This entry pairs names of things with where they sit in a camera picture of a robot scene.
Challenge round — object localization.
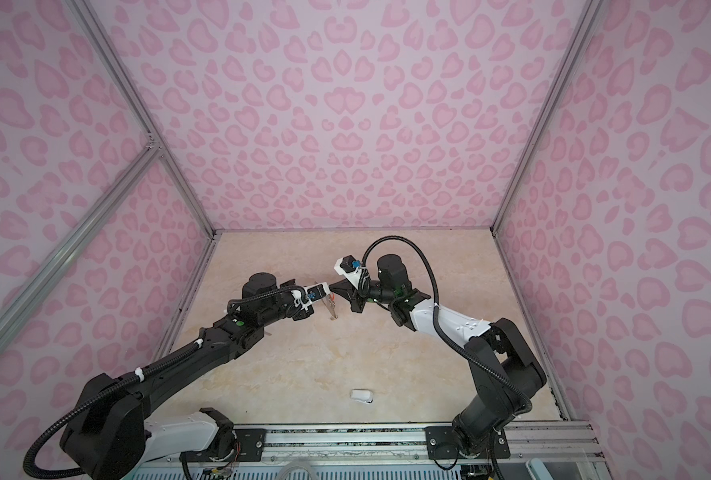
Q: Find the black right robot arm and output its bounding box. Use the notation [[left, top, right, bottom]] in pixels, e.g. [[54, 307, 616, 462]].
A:
[[333, 254, 547, 458]]

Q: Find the small white plastic object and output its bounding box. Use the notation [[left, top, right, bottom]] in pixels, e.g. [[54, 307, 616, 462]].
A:
[[351, 389, 373, 404]]

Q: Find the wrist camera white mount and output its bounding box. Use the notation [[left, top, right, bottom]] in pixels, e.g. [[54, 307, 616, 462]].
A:
[[335, 255, 371, 290], [293, 282, 332, 310]]

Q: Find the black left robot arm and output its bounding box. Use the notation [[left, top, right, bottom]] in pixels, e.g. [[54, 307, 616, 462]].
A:
[[60, 272, 331, 479]]

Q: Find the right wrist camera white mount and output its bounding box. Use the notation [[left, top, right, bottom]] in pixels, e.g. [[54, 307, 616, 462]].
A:
[[335, 255, 371, 290]]

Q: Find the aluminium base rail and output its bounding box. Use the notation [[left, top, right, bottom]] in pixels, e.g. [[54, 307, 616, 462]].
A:
[[120, 421, 611, 480]]

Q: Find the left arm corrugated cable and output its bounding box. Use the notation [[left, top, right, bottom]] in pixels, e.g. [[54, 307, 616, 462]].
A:
[[22, 284, 309, 479]]

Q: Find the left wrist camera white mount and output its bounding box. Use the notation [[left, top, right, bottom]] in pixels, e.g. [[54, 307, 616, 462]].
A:
[[293, 282, 332, 310]]

